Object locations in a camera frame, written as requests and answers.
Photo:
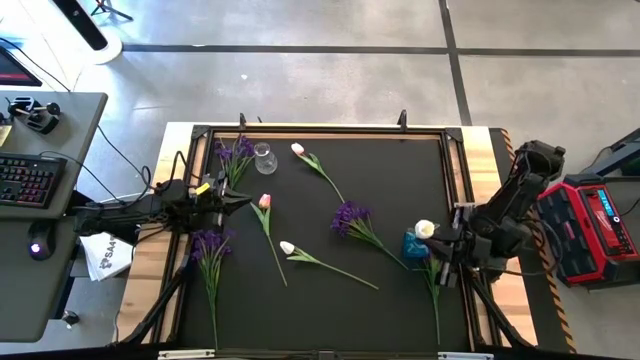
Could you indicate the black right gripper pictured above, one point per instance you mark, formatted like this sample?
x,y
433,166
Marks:
x,y
467,240

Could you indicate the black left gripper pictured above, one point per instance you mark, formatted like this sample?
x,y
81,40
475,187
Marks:
x,y
212,205

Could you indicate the purple artificial flower bunch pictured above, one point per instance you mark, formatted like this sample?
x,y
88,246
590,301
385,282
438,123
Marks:
x,y
347,217
245,147
210,242
433,275

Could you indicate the pink artificial tulip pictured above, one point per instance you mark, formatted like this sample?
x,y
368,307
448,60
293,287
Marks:
x,y
265,201
297,148

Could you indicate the blue glass vase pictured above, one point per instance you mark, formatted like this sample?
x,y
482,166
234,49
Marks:
x,y
412,247

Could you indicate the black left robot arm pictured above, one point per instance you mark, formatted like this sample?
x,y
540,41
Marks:
x,y
125,217

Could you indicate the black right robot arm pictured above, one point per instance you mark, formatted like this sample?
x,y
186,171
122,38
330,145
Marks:
x,y
525,185

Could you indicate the clear glass vase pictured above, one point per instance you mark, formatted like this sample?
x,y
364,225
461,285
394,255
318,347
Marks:
x,y
265,162

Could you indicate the black diagonal strut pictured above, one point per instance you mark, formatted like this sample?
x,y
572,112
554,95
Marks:
x,y
155,310
495,315

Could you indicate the hazard striped black strip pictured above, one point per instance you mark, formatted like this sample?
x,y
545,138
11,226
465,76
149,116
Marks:
x,y
545,300

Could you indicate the white paper sheet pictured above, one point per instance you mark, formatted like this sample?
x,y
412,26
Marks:
x,y
107,257

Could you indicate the red and black toolbox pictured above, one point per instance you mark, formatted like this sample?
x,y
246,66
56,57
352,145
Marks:
x,y
585,230

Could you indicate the black computer mouse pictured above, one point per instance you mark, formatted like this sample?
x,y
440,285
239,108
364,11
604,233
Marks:
x,y
40,242

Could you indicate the black caster wheel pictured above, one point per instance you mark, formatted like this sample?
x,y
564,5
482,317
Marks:
x,y
71,318

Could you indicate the dark blue stand leg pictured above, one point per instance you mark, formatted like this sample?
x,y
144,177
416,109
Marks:
x,y
620,155

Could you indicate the black backlit keyboard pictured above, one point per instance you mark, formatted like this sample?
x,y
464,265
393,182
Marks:
x,y
27,180

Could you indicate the black desk clamp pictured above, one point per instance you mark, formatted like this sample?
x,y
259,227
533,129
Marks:
x,y
37,117

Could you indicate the grey desk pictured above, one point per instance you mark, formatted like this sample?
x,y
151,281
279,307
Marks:
x,y
30,285

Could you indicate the white floor stand base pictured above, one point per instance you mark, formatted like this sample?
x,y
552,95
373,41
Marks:
x,y
90,30

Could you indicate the black tripod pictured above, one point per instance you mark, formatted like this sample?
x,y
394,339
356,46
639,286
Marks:
x,y
107,7

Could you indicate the black computer monitor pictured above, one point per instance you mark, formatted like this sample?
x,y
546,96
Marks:
x,y
12,70

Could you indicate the grey metal bracket plate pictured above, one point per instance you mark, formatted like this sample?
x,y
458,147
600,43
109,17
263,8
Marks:
x,y
465,205

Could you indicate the black frame clamp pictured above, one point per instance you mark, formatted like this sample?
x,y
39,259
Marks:
x,y
402,121
242,121

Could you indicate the white bracket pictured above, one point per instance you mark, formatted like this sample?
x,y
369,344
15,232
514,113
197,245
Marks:
x,y
465,356
185,354

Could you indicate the black aluminium table frame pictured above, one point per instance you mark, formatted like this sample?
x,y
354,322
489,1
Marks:
x,y
350,130

